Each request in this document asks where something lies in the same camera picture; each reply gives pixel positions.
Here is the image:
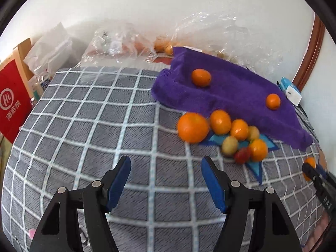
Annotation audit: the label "large orange mandarin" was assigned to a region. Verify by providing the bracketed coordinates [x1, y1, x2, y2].
[177, 112, 210, 144]
[191, 68, 212, 87]
[209, 110, 232, 135]

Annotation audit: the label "cardboard box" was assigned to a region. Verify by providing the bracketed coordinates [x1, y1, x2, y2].
[13, 38, 34, 71]

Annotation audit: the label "white plastic bag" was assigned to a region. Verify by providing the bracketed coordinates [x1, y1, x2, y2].
[25, 22, 84, 71]

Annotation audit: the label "purple towel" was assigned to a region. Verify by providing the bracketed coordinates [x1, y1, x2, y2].
[151, 47, 313, 151]

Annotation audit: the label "small yellow-orange kumquat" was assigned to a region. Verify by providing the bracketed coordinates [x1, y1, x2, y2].
[247, 125, 260, 141]
[221, 136, 239, 156]

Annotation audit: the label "red paper bag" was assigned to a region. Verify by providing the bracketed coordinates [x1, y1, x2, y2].
[0, 59, 32, 143]

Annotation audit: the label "pile of bagged mandarins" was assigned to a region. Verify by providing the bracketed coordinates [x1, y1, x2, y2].
[154, 38, 175, 55]

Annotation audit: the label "large clear plastic bag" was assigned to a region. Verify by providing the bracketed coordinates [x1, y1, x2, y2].
[168, 12, 284, 80]

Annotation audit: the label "black cables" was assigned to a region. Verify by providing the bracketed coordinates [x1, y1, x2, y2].
[295, 104, 319, 142]

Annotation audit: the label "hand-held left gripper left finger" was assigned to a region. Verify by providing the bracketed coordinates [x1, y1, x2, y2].
[29, 156, 131, 252]

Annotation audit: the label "printed fruit carton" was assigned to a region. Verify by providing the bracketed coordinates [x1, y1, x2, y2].
[154, 55, 174, 66]

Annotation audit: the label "grey plaid blanket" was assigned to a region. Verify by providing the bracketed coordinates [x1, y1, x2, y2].
[1, 67, 328, 252]

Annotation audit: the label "brown wooden door frame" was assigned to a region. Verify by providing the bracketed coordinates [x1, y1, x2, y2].
[291, 13, 326, 91]

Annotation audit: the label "crumpled clear plastic bag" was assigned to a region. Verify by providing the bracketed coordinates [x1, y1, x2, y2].
[81, 22, 158, 67]

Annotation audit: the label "clear water bottle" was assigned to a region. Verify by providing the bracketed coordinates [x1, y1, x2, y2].
[34, 68, 53, 96]

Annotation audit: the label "red strawberry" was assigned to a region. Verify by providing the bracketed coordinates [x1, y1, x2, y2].
[234, 148, 252, 164]

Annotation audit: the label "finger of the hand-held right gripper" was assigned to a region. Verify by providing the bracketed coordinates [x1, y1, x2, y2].
[302, 162, 336, 210]
[315, 164, 336, 188]

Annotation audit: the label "small orange mandarin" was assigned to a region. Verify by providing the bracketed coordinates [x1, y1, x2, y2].
[249, 139, 269, 162]
[303, 157, 317, 181]
[230, 119, 249, 141]
[266, 93, 281, 110]

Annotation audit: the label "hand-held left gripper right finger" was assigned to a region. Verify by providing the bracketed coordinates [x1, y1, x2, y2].
[201, 156, 302, 252]

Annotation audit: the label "white and blue box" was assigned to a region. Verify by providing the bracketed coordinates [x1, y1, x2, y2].
[278, 77, 302, 106]

